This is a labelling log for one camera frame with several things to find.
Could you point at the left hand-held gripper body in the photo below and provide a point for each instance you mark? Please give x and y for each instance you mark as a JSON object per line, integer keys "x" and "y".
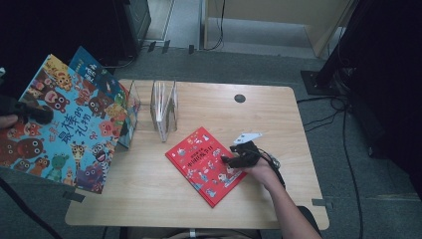
{"x": 8, "y": 104}

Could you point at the person's left hand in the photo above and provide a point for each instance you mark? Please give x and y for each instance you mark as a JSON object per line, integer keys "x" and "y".
{"x": 7, "y": 121}

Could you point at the black cabinet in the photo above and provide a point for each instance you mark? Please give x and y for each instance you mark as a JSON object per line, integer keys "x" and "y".
{"x": 132, "y": 26}

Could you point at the grey floor tape piece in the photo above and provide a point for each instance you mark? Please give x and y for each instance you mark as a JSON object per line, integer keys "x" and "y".
{"x": 321, "y": 203}
{"x": 74, "y": 197}

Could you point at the light wooden partition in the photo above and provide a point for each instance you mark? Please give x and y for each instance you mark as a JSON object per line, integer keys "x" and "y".
{"x": 282, "y": 10}

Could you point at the dark blue picture book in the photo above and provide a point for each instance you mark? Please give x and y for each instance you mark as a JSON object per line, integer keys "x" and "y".
{"x": 93, "y": 71}

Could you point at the red picture book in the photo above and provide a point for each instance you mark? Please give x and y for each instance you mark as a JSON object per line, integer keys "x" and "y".
{"x": 205, "y": 166}

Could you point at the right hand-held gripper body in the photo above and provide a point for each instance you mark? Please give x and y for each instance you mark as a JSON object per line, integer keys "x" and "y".
{"x": 247, "y": 156}

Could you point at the black metal stand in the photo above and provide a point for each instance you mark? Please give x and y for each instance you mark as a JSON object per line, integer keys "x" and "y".
{"x": 323, "y": 83}

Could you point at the black floor tape strip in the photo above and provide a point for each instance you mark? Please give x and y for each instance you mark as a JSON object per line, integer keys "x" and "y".
{"x": 151, "y": 46}
{"x": 191, "y": 49}

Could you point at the black round table grommet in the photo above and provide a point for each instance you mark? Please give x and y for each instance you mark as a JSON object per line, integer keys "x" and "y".
{"x": 240, "y": 98}

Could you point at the dark curtain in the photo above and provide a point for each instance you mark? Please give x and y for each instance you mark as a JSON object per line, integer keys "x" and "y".
{"x": 391, "y": 83}
{"x": 33, "y": 26}

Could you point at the clear acrylic book rack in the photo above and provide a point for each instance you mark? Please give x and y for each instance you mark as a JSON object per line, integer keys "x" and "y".
{"x": 146, "y": 99}

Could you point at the light blue animal picture book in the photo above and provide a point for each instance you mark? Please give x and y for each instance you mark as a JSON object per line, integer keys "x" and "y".
{"x": 76, "y": 132}

